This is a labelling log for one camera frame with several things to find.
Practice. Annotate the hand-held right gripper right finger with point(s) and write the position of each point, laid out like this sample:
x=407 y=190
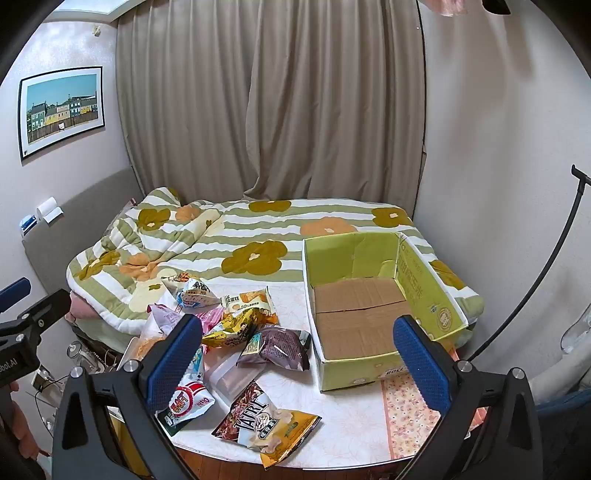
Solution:
x=421 y=364

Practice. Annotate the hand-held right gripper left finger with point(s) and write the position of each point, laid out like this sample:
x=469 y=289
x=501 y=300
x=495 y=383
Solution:
x=175 y=364

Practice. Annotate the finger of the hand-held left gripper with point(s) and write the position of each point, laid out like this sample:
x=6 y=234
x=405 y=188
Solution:
x=14 y=293
x=46 y=309

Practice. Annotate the clear bag of corn flakes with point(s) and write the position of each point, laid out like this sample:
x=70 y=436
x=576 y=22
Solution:
x=145 y=348

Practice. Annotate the red and white snack packet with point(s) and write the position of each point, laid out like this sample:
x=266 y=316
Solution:
x=189 y=401

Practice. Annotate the white and pink snack bag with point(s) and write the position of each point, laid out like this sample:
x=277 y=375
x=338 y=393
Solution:
x=161 y=318

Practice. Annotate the pink snack packet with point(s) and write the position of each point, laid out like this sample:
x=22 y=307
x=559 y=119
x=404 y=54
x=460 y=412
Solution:
x=212 y=317

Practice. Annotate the gold snack bag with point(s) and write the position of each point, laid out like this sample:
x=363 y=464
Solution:
x=228 y=332

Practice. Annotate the white snack packet red print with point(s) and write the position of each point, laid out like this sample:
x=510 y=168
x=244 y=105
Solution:
x=196 y=295

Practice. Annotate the green cardboard box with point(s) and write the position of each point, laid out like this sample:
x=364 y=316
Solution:
x=355 y=314

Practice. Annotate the brown and yellow snack bag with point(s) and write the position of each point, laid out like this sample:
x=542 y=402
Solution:
x=265 y=420

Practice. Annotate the person's left hand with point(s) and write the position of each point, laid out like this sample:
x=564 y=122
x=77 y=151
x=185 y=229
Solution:
x=25 y=431

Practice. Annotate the small blue and white packet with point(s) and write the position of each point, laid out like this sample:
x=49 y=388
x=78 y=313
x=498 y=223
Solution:
x=197 y=362

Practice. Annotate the orange floral mat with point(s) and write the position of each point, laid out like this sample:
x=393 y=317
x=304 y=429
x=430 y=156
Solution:
x=406 y=410

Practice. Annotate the clear plastic container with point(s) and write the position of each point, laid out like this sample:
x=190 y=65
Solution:
x=231 y=376

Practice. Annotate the glass jar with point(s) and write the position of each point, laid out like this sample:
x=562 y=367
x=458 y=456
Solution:
x=81 y=355

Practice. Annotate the blue and white pack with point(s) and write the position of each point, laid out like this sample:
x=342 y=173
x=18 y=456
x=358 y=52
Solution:
x=28 y=225

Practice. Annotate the white and orange snack packet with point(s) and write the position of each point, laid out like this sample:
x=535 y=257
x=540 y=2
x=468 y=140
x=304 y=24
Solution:
x=178 y=279

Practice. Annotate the white floral tablecloth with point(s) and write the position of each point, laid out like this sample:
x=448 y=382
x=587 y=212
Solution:
x=351 y=415

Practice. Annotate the white tissue roll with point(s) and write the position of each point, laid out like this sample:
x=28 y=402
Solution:
x=47 y=210

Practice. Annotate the grey padded headboard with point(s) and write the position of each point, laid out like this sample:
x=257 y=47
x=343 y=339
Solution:
x=78 y=221

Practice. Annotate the orange cracker packet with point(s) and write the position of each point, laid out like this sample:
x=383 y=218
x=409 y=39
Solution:
x=249 y=302

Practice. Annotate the purple bread packet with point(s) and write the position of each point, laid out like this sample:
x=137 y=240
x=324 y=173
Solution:
x=277 y=348

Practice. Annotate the blue fabric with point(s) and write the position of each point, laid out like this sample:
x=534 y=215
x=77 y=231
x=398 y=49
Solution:
x=563 y=401

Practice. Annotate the green striped floral blanket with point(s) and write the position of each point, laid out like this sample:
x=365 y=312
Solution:
x=258 y=230

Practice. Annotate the clear plastic bag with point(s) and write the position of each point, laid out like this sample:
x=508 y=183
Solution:
x=577 y=332

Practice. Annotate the black curved stand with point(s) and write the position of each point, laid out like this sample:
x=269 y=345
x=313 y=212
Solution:
x=561 y=244

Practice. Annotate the framed picture of houses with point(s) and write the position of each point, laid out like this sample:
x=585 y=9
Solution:
x=62 y=110

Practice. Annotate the beige curtain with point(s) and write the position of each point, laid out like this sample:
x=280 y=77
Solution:
x=258 y=101

